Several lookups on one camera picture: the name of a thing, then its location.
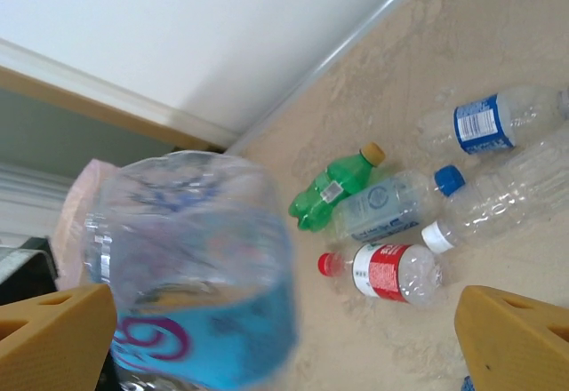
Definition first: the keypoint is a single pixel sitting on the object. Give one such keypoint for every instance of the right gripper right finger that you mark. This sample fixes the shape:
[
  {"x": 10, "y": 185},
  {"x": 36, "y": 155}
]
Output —
[{"x": 524, "y": 346}]

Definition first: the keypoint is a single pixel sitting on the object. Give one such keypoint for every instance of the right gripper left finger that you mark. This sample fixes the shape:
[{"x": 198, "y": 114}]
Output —
[{"x": 49, "y": 346}]

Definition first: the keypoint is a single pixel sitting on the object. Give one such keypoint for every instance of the clear ribbed bottle white cap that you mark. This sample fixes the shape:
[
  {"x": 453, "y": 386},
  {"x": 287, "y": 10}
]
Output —
[{"x": 498, "y": 200}]

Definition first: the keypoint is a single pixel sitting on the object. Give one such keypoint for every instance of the clear bottle cyan label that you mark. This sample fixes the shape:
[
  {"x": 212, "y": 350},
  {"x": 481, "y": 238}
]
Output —
[{"x": 195, "y": 266}]

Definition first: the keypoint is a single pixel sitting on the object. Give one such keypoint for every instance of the frosted soda water bottle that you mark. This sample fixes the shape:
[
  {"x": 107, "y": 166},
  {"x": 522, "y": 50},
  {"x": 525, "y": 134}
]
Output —
[{"x": 378, "y": 209}]

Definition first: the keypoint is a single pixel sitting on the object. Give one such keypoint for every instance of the clear bottle dark blue label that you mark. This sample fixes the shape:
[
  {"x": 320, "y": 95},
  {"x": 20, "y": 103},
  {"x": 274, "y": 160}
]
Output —
[{"x": 482, "y": 122}]

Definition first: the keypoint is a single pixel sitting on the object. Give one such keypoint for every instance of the beige ribbed plastic waste bin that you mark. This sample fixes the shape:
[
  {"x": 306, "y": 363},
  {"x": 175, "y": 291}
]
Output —
[{"x": 71, "y": 253}]

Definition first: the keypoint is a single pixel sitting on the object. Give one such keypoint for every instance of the red white label bottle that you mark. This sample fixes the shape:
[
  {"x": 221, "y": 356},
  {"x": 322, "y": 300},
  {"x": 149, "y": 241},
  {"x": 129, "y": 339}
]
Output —
[{"x": 382, "y": 273}]

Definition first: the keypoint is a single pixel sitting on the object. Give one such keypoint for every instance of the green bottle with barcode label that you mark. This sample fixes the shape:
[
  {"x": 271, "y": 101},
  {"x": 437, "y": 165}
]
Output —
[{"x": 329, "y": 191}]

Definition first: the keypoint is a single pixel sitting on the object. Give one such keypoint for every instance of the wooden door frame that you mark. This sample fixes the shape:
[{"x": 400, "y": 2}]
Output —
[{"x": 111, "y": 111}]

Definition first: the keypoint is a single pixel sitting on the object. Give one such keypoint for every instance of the aluminium table edge rail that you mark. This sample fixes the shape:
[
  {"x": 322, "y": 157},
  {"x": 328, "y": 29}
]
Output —
[{"x": 338, "y": 58}]

